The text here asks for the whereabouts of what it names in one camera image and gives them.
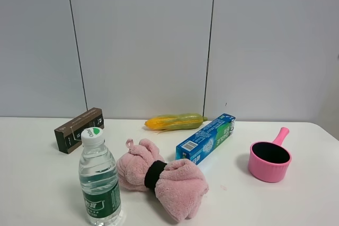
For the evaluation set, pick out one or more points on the blue toothpaste box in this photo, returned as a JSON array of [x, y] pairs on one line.
[[201, 144]]

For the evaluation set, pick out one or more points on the yellow corn cob toy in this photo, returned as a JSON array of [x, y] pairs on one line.
[[187, 121]]

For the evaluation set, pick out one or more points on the pink towel with black band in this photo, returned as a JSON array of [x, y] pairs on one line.
[[178, 185]]

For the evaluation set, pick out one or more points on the clear water bottle green label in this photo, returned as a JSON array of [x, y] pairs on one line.
[[98, 177]]

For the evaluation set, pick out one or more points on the brown cardboard box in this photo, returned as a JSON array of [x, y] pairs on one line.
[[68, 135]]

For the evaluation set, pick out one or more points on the pink saucepan with handle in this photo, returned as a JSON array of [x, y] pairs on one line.
[[269, 161]]

